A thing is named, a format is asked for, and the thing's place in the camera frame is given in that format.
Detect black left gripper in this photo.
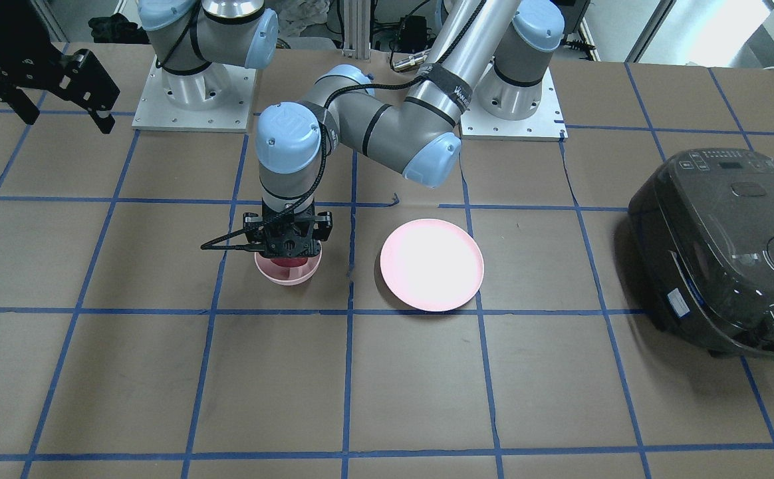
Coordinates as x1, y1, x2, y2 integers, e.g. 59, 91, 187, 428
242, 208, 333, 259

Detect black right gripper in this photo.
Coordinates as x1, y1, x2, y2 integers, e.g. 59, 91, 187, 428
0, 17, 120, 134

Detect red apple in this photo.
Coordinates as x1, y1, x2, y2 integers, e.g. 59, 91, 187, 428
271, 257, 308, 269

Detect pink bowl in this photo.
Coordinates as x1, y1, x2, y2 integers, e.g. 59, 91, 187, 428
253, 253, 323, 286

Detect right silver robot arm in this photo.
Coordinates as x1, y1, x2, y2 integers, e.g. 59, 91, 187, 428
0, 1, 278, 134

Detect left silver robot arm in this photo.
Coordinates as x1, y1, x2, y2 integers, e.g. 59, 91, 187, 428
221, 1, 565, 260

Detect pink plate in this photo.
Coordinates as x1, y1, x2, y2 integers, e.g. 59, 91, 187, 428
379, 218, 485, 312

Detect dark grey rice cooker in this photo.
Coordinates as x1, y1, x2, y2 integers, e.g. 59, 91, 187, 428
628, 148, 774, 361

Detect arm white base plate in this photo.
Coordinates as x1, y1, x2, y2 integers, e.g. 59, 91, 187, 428
460, 64, 569, 142
132, 61, 259, 133

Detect aluminium frame post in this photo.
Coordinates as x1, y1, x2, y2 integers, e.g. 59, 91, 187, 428
342, 0, 372, 63

